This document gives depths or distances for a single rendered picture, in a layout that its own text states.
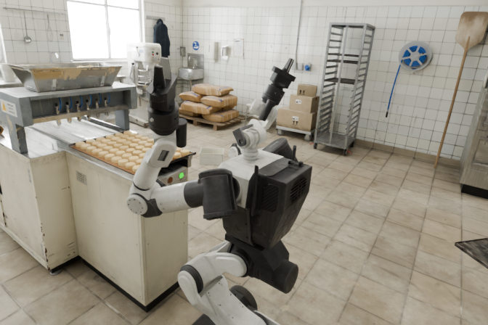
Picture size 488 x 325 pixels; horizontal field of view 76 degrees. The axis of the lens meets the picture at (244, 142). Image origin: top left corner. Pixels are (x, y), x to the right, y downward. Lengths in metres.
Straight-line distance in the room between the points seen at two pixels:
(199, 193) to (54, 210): 1.40
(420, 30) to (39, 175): 4.68
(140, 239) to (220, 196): 0.87
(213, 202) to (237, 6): 5.51
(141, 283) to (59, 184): 0.78
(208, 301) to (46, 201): 1.16
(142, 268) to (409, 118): 4.30
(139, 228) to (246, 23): 4.95
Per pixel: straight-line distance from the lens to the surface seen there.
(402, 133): 5.25
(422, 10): 5.15
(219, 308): 1.57
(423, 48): 5.00
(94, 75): 2.21
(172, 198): 1.05
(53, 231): 2.31
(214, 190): 0.96
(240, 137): 1.08
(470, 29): 5.05
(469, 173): 4.29
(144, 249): 1.80
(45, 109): 2.14
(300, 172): 1.09
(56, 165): 2.15
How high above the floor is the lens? 1.53
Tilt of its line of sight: 18 degrees down
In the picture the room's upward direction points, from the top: 3 degrees clockwise
